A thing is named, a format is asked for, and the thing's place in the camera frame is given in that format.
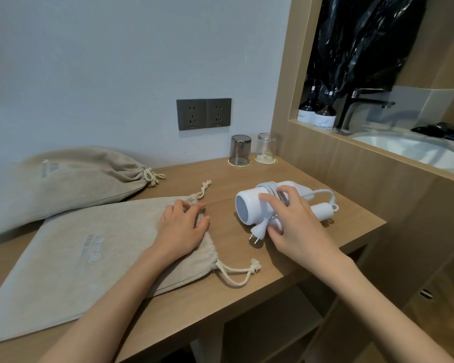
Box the dark grey wall socket panel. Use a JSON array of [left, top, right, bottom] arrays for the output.
[[176, 98, 232, 131]]

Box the dark faucet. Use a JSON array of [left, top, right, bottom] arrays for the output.
[[336, 88, 396, 131]]

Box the pile of dark toiletry packets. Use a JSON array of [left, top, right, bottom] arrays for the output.
[[410, 123, 454, 143]]

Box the person's right hand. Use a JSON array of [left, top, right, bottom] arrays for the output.
[[258, 185, 355, 278]]

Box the person's left forearm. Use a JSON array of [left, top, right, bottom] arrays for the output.
[[37, 249, 182, 363]]

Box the white basin sink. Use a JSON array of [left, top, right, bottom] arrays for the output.
[[352, 132, 454, 170]]

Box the clear glass cup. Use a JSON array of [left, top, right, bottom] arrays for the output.
[[254, 133, 279, 165]]

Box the beige drawstring bag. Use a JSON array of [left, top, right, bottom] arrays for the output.
[[0, 180, 262, 344], [0, 146, 166, 238]]

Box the person's left hand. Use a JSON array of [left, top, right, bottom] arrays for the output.
[[149, 199, 211, 261]]

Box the person's right forearm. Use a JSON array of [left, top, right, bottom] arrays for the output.
[[325, 257, 454, 363]]

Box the grey smoked glass cup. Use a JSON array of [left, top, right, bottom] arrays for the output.
[[228, 134, 252, 167]]

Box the wooden niche frame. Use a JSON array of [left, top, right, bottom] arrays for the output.
[[270, 0, 454, 311]]

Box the black plastic bag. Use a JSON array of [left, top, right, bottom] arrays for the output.
[[314, 0, 430, 106]]

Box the grey vanity unit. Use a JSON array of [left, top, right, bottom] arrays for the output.
[[336, 85, 454, 178]]

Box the white hair dryer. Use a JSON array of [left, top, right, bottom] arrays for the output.
[[235, 180, 339, 235]]

